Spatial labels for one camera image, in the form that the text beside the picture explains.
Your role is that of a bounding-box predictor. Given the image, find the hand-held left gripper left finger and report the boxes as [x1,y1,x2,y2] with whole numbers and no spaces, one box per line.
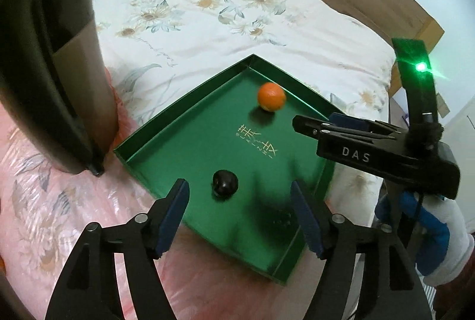
[45,178,191,320]

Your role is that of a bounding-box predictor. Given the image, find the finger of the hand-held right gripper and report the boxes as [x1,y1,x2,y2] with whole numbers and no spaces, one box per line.
[292,114,400,143]
[328,113,404,135]

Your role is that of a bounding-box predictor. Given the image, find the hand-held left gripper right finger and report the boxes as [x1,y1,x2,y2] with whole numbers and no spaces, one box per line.
[290,181,433,320]

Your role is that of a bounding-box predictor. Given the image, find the orange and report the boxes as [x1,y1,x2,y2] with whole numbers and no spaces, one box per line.
[257,82,287,112]

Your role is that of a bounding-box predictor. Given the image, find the dark plum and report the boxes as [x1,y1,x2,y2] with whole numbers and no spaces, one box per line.
[212,169,239,199]

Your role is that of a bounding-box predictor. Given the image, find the green cardboard box tray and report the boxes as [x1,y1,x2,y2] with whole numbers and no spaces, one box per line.
[113,53,347,285]

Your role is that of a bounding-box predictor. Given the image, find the person's right hand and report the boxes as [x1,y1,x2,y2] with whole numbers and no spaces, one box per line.
[374,190,473,287]

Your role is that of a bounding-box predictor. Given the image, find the floral white quilt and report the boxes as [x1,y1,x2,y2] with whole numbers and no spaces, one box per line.
[89,0,396,231]

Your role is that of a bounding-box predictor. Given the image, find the black and brown tall container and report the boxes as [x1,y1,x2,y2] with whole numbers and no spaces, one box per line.
[0,0,119,177]

